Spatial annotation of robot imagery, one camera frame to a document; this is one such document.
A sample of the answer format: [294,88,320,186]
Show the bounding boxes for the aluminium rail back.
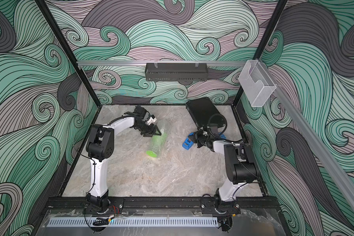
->
[77,60,246,67]

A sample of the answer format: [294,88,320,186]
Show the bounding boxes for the white slotted cable duct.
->
[46,216,219,228]

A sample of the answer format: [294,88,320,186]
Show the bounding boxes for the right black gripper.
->
[189,129,211,148]

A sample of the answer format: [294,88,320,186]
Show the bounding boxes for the black flat case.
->
[186,97,225,131]

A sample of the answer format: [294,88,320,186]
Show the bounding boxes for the black wall tray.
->
[145,63,208,82]

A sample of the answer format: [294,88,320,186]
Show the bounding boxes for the aluminium rail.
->
[77,60,246,67]
[258,61,354,212]

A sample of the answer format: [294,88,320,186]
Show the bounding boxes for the aluminium rail right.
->
[258,61,354,212]

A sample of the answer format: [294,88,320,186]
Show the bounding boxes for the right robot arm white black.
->
[189,113,259,211]

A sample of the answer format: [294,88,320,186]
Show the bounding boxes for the blue tape dispenser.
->
[182,133,197,150]

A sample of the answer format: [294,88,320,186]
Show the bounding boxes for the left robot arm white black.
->
[86,105,162,212]

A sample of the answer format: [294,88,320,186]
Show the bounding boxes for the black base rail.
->
[46,195,279,213]

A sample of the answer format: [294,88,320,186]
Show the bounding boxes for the clear plastic wall bin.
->
[238,60,276,107]

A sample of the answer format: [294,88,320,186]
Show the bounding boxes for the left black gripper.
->
[135,123,162,138]

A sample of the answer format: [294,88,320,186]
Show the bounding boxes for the green plastic wine glass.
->
[146,131,168,158]

